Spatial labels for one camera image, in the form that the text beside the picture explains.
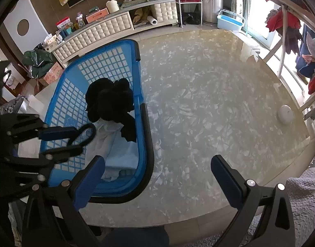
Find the white tufted cabinet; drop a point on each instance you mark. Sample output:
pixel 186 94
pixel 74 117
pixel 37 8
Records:
pixel 103 28

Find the white round device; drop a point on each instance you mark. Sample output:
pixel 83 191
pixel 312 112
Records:
pixel 285 114

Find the blue plastic laundry basket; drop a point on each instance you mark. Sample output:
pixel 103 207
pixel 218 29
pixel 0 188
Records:
pixel 144 139

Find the tissue box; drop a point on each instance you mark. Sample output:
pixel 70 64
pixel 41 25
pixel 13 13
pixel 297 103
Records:
pixel 50 40

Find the black elastic band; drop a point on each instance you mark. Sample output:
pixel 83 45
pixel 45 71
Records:
pixel 94 131

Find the black plush cloth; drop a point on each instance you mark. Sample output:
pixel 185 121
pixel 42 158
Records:
pixel 108 100

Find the grey textured cloth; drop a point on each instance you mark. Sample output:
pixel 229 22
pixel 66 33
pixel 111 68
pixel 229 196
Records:
pixel 304 200

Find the green plastic bag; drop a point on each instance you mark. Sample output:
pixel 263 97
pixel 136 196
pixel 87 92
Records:
pixel 37 61

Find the red and white packet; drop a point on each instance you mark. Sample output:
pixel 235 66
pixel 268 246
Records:
pixel 64 23

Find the paper towel roll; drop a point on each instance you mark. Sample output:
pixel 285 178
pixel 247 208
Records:
pixel 152 20

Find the white clothes drying rack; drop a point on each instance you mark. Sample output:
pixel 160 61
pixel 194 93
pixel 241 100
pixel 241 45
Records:
pixel 283 43

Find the orange printed cardboard box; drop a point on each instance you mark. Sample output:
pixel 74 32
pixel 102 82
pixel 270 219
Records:
pixel 53 73

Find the red hanging cloth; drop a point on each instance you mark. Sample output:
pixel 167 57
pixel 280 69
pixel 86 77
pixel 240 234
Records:
pixel 281 22

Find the white cylinder roll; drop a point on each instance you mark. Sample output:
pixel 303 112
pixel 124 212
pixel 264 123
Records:
pixel 112 7

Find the pink box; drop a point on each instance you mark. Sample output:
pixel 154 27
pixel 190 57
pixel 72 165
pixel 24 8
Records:
pixel 97 15

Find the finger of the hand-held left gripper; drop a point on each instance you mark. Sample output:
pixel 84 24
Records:
pixel 62 153
pixel 57 133

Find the grey cylindrical column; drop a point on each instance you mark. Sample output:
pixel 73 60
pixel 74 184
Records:
pixel 212 0

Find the brown paper bag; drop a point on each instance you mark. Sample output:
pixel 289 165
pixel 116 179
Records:
pixel 140 15

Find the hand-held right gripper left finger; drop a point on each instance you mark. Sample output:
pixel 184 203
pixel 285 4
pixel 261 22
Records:
pixel 92 177

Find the white fluffy cloth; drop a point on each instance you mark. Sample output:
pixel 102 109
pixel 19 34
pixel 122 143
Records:
pixel 106 136

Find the hanging mixed clothes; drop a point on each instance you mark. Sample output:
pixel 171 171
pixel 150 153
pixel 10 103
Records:
pixel 310 56

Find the black bag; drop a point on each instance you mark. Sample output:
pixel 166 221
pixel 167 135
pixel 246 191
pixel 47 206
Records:
pixel 192 18

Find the patterned curtain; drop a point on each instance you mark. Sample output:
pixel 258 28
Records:
pixel 237 2

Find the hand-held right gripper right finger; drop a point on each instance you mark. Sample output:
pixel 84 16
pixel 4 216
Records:
pixel 224 177

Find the white metal shelf rack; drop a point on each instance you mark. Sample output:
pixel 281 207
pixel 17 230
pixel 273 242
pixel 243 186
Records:
pixel 191 2

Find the blue and white plastic bin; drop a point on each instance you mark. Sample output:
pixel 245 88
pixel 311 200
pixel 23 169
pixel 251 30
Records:
pixel 229 23

